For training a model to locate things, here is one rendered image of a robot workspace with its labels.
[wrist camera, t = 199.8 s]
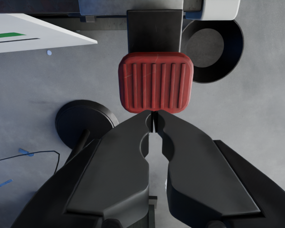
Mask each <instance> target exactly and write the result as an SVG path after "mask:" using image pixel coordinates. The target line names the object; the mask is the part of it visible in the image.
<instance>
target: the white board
mask: <svg viewBox="0 0 285 228"><path fill-rule="evenodd" d="M87 44H97V41H96V40H93V39H91V38H88V37H85V36H82V35H80V34H77V33H74V32H72V31H69V30H66V29H64V28H61V27H58V26H56V25H53V24H50V23H47V22H45V21H42V20H39V19H37V18H34V17H31V16H29V15H26V14H0V53H1V52H15V51H25V50H34V49H44V48H58V47H68V46H77V45H87Z"/></svg>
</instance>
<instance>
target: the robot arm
mask: <svg viewBox="0 0 285 228"><path fill-rule="evenodd" d="M153 123H154V127H155V133H158V135H159V136H160V137H161V138H162V154H163V155H164V156H165V157H166V158H167V159H168V161H169V164H168V173H167V185H166V194H167V201H168V207H169V211H170V213H171V215H172V216H173V217H174V218H176V219H177V220H179V221H181V222H183V223H184V224H186V225H188V226H189V227H191V228H285V191H284V190H283V189H282V188H281V187H280V186H278V185H277V184H276V183H275V182H274V181H273V180H272V179H270V178H269V177H268V176H266V175H265V174H264V173H263V172H261V171H260V170H259V169H257V168H256V167H255V166H253V165H252V164H251V163H250V162H248V161H247V160H246V159H245V158H243V157H242V156H241V155H239V154H238V153H237V152H235V151H234V150H233V149H232V148H230V147H229V146H228V145H227V144H225V143H224V142H223V141H221V140H213V139H212V138H211V137H210V136H209V135H207V134H206V133H205V132H203V131H202V130H201V129H199V128H198V127H196V126H194V125H192V124H191V123H189V122H187V121H185V120H183V119H181V118H179V117H177V116H175V115H173V114H171V113H169V112H167V111H165V110H162V109H161V110H158V111H151V110H148V109H147V110H144V111H142V112H141V113H138V114H137V115H135V116H133V117H131V118H129V119H127V120H125V121H123V122H122V123H120V124H118V125H117V126H115V127H114V128H112V129H111V130H110V131H108V132H107V133H106V134H105V135H104V136H103V137H102V138H101V139H93V140H92V141H91V142H90V143H89V144H88V145H87V146H85V147H84V148H83V149H82V150H81V151H80V152H78V153H77V154H76V155H75V156H74V157H73V158H72V159H71V160H70V161H68V162H67V163H66V164H65V165H64V166H63V167H62V168H60V169H59V170H58V171H57V172H56V173H55V174H54V175H52V176H51V177H50V178H49V179H48V180H47V181H46V182H45V183H44V184H43V185H42V186H41V187H40V188H39V189H38V191H37V192H36V193H35V194H34V195H33V196H32V198H31V199H30V200H29V201H28V203H27V204H26V205H25V206H24V208H23V209H22V211H21V212H20V213H19V215H18V217H17V218H16V220H15V221H14V222H13V224H12V226H11V227H10V228H127V227H128V226H130V225H132V224H133V223H135V222H137V221H138V220H140V219H142V218H143V217H145V216H146V214H147V213H148V203H149V163H148V162H147V161H146V159H145V157H146V156H147V155H148V153H149V135H150V134H151V133H153Z"/></svg>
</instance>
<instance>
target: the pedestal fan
mask: <svg viewBox="0 0 285 228"><path fill-rule="evenodd" d="M118 124H119V123H118V120H117V118H116V117H115V115H114V114H113V113H112V112H111V111H110V110H109V109H108V108H106V107H105V106H103V105H102V104H99V103H97V102H94V101H91V100H75V101H72V102H69V103H67V104H65V105H64V106H63V107H61V108H60V110H59V111H58V113H57V115H56V118H55V127H56V131H57V134H58V136H59V137H60V139H61V140H62V141H63V142H64V143H65V144H66V145H67V146H68V147H69V148H70V149H72V152H71V153H70V155H69V157H68V159H67V160H66V162H65V164H66V163H67V162H68V161H70V160H71V159H72V158H73V157H74V156H75V155H76V154H77V153H78V152H80V151H81V150H82V149H83V148H84V147H85V146H87V145H88V144H89V143H90V142H91V141H92V140H93V139H101V138H102V137H103V136H104V135H105V134H106V133H107V132H108V131H110V130H111V129H112V128H114V127H115V126H117V125H118ZM39 152H55V153H57V154H58V162H57V166H56V169H55V172H54V174H55V173H56V171H57V167H58V163H59V160H60V154H59V153H58V152H56V151H39ZM39 152H33V153H27V154H22V155H17V156H14V157H18V156H23V155H28V154H34V153H39ZM9 158H13V157H8V158H5V159H9ZM5 159H0V161H1V160H5ZM65 164H64V165H65Z"/></svg>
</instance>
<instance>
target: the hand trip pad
mask: <svg viewBox="0 0 285 228"><path fill-rule="evenodd" d="M193 73H194V68H193V63H192V61H191V59H190V58H189V57H188V56H186V55H185V54H184V53H181V52H132V53H128V54H127V55H126V56H124V57H123V58H122V60H121V62H120V63H119V67H118V78H119V96H120V101H121V105H122V106H123V107H124V109H125V110H127V111H128V112H130V113H135V114H138V113H141V112H142V111H144V110H147V109H148V110H151V111H158V110H161V109H162V110H165V111H167V112H169V113H171V114H175V113H179V112H181V111H183V110H185V108H186V107H187V106H188V105H189V102H190V96H191V88H192V81H193Z"/></svg>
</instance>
